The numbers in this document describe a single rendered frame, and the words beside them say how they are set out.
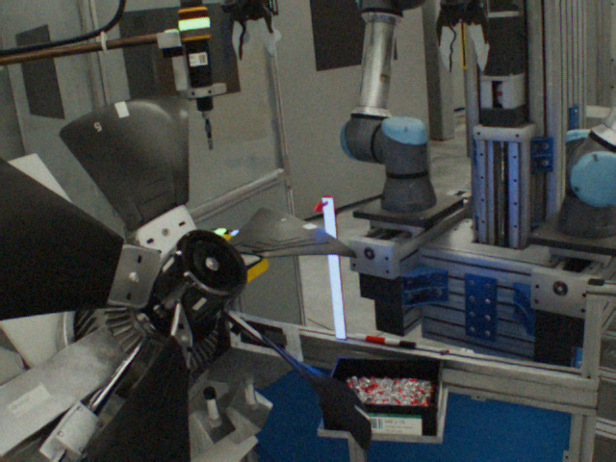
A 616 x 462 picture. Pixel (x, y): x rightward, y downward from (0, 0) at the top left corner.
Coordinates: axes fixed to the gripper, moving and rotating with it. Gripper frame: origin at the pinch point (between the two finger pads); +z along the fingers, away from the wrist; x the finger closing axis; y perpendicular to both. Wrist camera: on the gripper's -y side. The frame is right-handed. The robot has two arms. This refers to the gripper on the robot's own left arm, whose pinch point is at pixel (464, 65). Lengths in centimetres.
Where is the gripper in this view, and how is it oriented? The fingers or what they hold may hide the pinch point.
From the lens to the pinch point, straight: 130.6
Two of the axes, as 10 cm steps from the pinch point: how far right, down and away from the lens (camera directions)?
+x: -8.7, -0.7, 4.9
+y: 4.8, -3.2, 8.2
